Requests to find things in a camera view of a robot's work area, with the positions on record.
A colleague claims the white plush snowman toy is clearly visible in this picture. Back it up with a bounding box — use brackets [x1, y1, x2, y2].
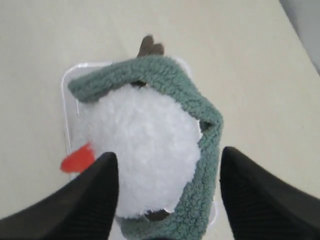
[60, 80, 201, 220]

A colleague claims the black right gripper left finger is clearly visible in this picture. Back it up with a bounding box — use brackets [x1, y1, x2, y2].
[0, 152, 118, 240]

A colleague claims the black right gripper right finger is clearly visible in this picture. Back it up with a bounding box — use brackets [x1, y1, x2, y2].
[219, 146, 320, 240]

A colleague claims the green fuzzy scarf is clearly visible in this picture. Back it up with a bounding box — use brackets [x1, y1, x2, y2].
[67, 55, 223, 240]

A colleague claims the white plastic tray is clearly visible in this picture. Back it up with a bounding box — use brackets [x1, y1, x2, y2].
[61, 56, 219, 228]

